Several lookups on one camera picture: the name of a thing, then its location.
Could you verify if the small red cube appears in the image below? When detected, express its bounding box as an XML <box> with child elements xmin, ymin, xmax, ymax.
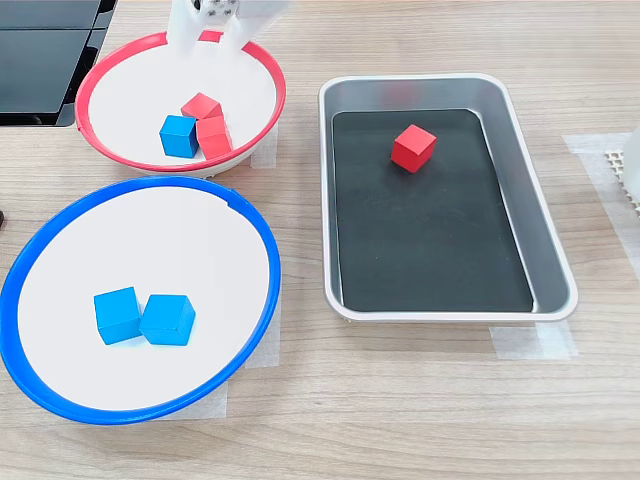
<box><xmin>180</xmin><ymin>92</ymin><xmax>225</xmax><ymax>121</ymax></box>
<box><xmin>390</xmin><ymin>123</ymin><xmax>438</xmax><ymax>174</ymax></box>
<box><xmin>195</xmin><ymin>115</ymin><xmax>234</xmax><ymax>160</ymax></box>

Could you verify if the glossy black panel device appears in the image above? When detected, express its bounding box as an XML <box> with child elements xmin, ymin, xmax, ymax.
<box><xmin>0</xmin><ymin>0</ymin><xmax>119</xmax><ymax>127</ymax></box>

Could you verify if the pale perforated base plate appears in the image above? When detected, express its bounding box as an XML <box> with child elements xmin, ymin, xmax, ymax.
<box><xmin>603</xmin><ymin>149</ymin><xmax>640</xmax><ymax>217</ymax></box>

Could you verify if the translucent masking tape piece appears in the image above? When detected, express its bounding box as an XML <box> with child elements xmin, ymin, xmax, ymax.
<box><xmin>249</xmin><ymin>128</ymin><xmax>279</xmax><ymax>171</ymax></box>
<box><xmin>162</xmin><ymin>381</ymin><xmax>229</xmax><ymax>421</ymax></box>
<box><xmin>489</xmin><ymin>322</ymin><xmax>579</xmax><ymax>360</ymax></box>
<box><xmin>244</xmin><ymin>294</ymin><xmax>282</xmax><ymax>370</ymax></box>
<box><xmin>562</xmin><ymin>132</ymin><xmax>640</xmax><ymax>281</ymax></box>

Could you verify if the black tray mat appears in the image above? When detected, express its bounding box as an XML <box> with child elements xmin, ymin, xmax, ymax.
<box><xmin>331</xmin><ymin>108</ymin><xmax>535</xmax><ymax>314</ymax></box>

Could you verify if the red-rimmed white plate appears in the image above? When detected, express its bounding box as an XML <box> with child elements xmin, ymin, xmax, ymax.
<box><xmin>74</xmin><ymin>28</ymin><xmax>288</xmax><ymax>180</ymax></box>

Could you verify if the small blue cube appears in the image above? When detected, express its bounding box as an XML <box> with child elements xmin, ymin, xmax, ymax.
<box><xmin>138</xmin><ymin>293</ymin><xmax>197</xmax><ymax>347</ymax></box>
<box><xmin>158</xmin><ymin>114</ymin><xmax>199</xmax><ymax>159</ymax></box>
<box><xmin>93</xmin><ymin>286</ymin><xmax>143</xmax><ymax>346</ymax></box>

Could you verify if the blue-rimmed white plate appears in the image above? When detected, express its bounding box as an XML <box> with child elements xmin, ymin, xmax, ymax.
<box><xmin>0</xmin><ymin>175</ymin><xmax>282</xmax><ymax>426</ymax></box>

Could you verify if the steel tray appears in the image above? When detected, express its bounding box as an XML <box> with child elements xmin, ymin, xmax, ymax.
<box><xmin>318</xmin><ymin>73</ymin><xmax>580</xmax><ymax>323</ymax></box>

